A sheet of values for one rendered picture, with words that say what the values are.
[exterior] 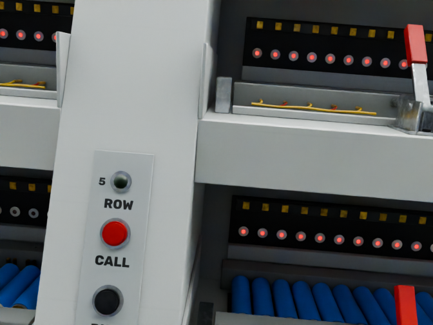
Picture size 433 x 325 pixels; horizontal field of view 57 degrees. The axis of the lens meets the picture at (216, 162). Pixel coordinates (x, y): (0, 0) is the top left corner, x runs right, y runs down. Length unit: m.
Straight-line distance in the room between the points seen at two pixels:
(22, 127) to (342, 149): 0.22
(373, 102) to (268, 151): 0.12
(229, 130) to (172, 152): 0.04
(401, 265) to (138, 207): 0.31
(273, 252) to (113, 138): 0.23
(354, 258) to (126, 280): 0.27
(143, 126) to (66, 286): 0.12
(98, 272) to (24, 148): 0.10
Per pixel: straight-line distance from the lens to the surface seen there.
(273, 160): 0.28
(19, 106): 0.31
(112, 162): 0.27
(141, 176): 0.27
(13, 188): 0.48
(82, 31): 0.31
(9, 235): 0.50
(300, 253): 0.45
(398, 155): 0.30
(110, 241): 0.27
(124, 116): 0.28
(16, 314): 0.37
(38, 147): 0.31
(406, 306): 0.33
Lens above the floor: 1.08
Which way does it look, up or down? 6 degrees up
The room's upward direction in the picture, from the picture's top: 5 degrees clockwise
